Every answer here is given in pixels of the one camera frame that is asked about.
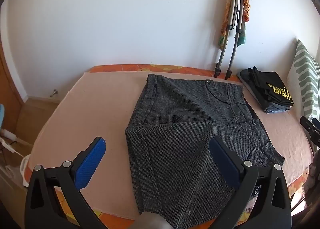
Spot green white patterned pillow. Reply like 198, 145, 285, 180
287, 40, 319, 121

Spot folded metal tripod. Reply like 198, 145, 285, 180
214, 0, 245, 80

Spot white power strip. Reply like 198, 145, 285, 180
1, 129, 33, 159

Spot folded grey blue clothes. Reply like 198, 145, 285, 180
238, 67, 294, 114

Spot colourful floral cloth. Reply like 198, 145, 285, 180
219, 0, 250, 53

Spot dark grey tweed shorts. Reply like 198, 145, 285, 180
125, 74, 285, 228

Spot black sport t-shirt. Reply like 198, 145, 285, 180
247, 67, 293, 108

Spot orange floral mattress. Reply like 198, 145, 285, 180
24, 63, 310, 229

